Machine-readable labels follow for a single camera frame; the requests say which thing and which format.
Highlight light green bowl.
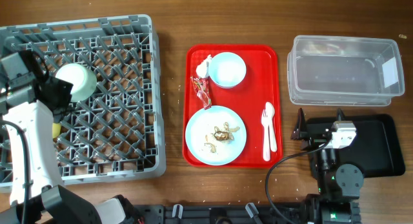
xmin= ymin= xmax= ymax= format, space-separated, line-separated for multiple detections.
xmin=55 ymin=63 xmax=97 ymax=102

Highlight yellow plastic cup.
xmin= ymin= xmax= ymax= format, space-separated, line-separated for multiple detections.
xmin=52 ymin=123 xmax=61 ymax=138

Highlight light blue bowl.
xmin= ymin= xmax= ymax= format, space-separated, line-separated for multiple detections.
xmin=208 ymin=52 xmax=247 ymax=88

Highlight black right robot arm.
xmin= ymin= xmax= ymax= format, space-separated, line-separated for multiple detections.
xmin=291 ymin=108 xmax=364 ymax=224

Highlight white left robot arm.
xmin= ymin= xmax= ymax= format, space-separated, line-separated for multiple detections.
xmin=1 ymin=50 xmax=145 ymax=223

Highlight grey dishwasher rack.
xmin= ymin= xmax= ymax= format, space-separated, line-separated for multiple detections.
xmin=1 ymin=14 xmax=166 ymax=185

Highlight white plastic fork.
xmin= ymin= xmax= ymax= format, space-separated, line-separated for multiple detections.
xmin=261 ymin=109 xmax=270 ymax=161

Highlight white plastic spoon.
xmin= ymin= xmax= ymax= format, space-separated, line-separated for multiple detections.
xmin=265 ymin=102 xmax=277 ymax=152

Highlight clear plastic bin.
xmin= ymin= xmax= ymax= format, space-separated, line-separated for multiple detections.
xmin=287 ymin=35 xmax=405 ymax=107

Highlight black plastic tray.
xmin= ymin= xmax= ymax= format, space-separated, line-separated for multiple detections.
xmin=305 ymin=114 xmax=405 ymax=179

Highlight red plastic tray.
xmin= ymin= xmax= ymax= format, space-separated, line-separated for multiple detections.
xmin=183 ymin=44 xmax=283 ymax=168

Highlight food scraps on plate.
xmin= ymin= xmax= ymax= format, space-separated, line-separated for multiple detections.
xmin=204 ymin=122 xmax=240 ymax=154

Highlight light blue plate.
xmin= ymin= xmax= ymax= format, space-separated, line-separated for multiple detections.
xmin=185 ymin=105 xmax=247 ymax=166

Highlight red snack wrapper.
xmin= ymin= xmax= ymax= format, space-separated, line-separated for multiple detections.
xmin=190 ymin=77 xmax=212 ymax=110

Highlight crumpled white tissue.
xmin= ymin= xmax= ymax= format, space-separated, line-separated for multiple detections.
xmin=196 ymin=55 xmax=212 ymax=79

